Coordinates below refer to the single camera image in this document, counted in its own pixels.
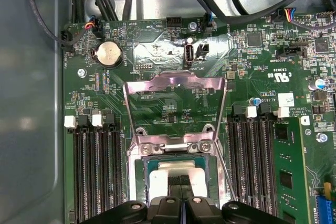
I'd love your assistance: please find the black PC case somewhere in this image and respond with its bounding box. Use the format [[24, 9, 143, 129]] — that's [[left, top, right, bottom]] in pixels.
[[0, 0, 336, 224]]

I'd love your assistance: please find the green motherboard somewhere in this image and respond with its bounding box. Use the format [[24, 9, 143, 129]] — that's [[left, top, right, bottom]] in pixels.
[[62, 8, 336, 224]]

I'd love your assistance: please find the silver CPU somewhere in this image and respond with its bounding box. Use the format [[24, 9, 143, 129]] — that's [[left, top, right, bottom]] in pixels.
[[145, 159, 211, 204]]

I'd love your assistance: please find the black board connector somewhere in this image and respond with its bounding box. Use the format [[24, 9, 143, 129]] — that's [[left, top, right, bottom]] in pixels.
[[283, 45, 308, 58]]

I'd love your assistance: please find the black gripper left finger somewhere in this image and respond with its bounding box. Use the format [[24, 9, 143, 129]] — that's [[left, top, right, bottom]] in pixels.
[[85, 176, 183, 224]]

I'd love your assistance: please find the blue expansion slot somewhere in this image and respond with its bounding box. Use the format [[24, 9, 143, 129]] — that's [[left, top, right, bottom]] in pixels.
[[314, 194, 332, 224]]

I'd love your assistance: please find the CPU socket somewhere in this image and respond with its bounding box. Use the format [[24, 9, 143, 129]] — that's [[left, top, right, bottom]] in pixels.
[[127, 140, 228, 205]]

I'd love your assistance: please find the black pin header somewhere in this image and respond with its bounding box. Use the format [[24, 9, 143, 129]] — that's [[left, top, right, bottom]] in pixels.
[[166, 16, 182, 27], [198, 42, 210, 59]]

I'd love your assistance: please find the metal locking lever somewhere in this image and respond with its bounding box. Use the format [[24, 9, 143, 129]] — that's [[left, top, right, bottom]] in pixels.
[[215, 140, 237, 201]]

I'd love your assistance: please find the black square chip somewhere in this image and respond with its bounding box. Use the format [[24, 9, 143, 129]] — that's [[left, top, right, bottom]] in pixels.
[[314, 37, 331, 54], [246, 32, 263, 47]]

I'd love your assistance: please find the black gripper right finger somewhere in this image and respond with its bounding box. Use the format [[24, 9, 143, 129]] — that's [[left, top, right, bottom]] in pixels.
[[182, 176, 286, 224]]

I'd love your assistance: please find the round coin battery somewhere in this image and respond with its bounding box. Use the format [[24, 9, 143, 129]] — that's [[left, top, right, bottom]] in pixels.
[[91, 40, 123, 68]]

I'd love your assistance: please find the internal USB port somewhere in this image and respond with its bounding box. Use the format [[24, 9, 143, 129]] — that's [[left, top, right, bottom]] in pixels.
[[184, 42, 196, 68]]

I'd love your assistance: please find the black fan connector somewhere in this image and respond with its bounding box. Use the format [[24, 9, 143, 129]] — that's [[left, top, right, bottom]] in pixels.
[[278, 7, 296, 23], [204, 12, 215, 34], [85, 17, 103, 38]]

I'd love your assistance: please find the green RAM stick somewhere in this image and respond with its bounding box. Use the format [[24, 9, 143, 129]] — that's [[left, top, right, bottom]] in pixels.
[[271, 107, 308, 224]]

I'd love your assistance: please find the black RAM slot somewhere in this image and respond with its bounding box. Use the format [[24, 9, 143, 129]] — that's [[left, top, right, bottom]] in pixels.
[[240, 105, 259, 209], [254, 102, 275, 217], [227, 104, 245, 204], [77, 115, 102, 222], [103, 113, 125, 209], [91, 113, 113, 222], [64, 115, 89, 223]]

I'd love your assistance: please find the white barcode sticker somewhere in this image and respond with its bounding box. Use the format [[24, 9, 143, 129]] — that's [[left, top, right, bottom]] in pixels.
[[277, 92, 295, 109]]

